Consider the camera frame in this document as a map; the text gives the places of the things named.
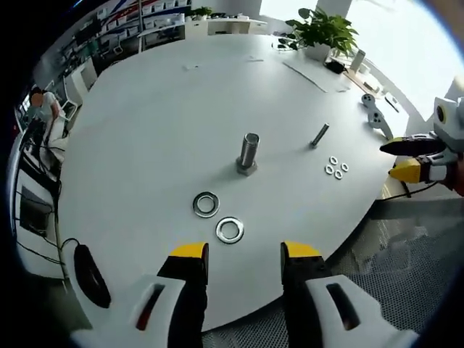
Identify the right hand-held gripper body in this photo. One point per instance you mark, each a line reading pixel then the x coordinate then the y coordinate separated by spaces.
pixel 451 127

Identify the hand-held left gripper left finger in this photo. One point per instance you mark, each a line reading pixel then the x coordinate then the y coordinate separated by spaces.
pixel 185 290

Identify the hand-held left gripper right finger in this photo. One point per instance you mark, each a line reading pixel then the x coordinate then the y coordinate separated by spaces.
pixel 308 290

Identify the large metal washer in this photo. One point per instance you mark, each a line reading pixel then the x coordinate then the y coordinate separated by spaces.
pixel 196 204
pixel 219 230

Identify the small threaded steel stud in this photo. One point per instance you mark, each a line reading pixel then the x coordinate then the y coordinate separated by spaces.
pixel 319 136

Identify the large threaded steel stud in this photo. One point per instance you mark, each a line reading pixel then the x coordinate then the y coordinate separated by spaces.
pixel 250 148

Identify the white handheld controller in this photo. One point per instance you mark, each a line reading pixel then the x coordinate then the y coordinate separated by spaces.
pixel 377 121
pixel 368 99

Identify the grey mesh chair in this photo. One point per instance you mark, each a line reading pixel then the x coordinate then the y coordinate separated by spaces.
pixel 398 253

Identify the black computer mouse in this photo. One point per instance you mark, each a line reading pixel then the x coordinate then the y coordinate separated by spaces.
pixel 90 275

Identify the white rectangular box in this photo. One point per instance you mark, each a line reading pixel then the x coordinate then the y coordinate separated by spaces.
pixel 358 59

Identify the black power adapter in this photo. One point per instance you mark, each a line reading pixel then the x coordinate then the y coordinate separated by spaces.
pixel 335 67

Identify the white paper sheet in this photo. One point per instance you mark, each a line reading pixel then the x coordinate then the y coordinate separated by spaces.
pixel 315 74

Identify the large potted plant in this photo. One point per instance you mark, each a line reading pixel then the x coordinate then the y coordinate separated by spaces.
pixel 322 32

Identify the white low cabinet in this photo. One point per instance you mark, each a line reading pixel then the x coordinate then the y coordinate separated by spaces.
pixel 235 27

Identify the small potted plant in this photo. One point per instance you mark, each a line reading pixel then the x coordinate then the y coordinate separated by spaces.
pixel 201 12

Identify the storage shelf with white bins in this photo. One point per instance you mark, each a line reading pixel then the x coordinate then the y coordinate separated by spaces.
pixel 156 7

